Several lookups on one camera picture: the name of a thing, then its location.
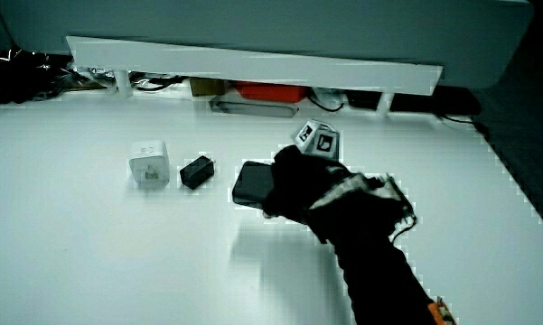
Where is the person's right hand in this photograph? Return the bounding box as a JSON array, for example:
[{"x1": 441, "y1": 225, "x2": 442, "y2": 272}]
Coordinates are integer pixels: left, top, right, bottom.
[{"x1": 261, "y1": 118, "x2": 418, "y2": 246}]

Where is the black battery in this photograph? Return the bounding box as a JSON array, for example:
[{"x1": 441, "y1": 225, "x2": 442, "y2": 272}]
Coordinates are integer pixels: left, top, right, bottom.
[{"x1": 231, "y1": 160, "x2": 277, "y2": 210}]

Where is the grey flat tray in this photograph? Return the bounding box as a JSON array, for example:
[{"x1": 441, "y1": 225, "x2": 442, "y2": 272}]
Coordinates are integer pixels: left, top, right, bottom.
[{"x1": 208, "y1": 95, "x2": 300, "y2": 119}]

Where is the orange box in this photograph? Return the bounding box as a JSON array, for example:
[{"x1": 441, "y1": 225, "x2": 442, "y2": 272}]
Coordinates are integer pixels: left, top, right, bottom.
[{"x1": 233, "y1": 81, "x2": 309, "y2": 104}]

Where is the small black box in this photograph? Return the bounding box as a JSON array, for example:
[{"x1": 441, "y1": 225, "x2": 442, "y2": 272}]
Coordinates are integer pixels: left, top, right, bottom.
[{"x1": 344, "y1": 89, "x2": 385, "y2": 111}]

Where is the small black charger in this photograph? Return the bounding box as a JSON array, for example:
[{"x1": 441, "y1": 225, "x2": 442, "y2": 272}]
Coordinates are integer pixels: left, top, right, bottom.
[{"x1": 179, "y1": 154, "x2": 217, "y2": 190}]

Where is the white raised shelf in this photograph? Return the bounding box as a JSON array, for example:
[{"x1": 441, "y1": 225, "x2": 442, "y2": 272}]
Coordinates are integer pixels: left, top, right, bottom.
[{"x1": 65, "y1": 35, "x2": 445, "y2": 115}]

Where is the brown box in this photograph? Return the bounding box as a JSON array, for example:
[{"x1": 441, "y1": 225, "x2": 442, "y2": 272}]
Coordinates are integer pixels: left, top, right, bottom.
[{"x1": 189, "y1": 77, "x2": 229, "y2": 98}]

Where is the long black case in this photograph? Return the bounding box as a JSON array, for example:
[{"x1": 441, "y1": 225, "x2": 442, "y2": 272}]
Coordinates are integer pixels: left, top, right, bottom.
[{"x1": 389, "y1": 85, "x2": 483, "y2": 117}]

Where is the white cube charger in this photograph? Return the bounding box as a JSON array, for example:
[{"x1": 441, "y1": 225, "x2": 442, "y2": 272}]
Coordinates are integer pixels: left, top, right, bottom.
[{"x1": 127, "y1": 139, "x2": 172, "y2": 190}]

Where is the large grey back panel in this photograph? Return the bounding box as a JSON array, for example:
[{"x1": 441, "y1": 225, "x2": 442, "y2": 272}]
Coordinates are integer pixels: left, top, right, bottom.
[{"x1": 0, "y1": 0, "x2": 536, "y2": 89}]

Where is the orange armband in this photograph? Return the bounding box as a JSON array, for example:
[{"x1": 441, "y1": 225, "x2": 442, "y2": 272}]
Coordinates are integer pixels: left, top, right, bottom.
[{"x1": 426, "y1": 295, "x2": 458, "y2": 325}]

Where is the black plastic bag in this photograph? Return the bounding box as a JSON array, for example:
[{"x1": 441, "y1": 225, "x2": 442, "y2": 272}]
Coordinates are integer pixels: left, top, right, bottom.
[{"x1": 0, "y1": 46, "x2": 76, "y2": 107}]

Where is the white device with cable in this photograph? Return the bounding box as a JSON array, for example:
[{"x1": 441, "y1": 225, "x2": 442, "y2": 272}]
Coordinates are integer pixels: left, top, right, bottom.
[{"x1": 308, "y1": 87, "x2": 346, "y2": 113}]

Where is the thin black cable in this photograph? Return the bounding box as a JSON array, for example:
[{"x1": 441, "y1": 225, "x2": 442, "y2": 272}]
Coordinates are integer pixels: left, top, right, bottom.
[{"x1": 436, "y1": 114, "x2": 492, "y2": 142}]

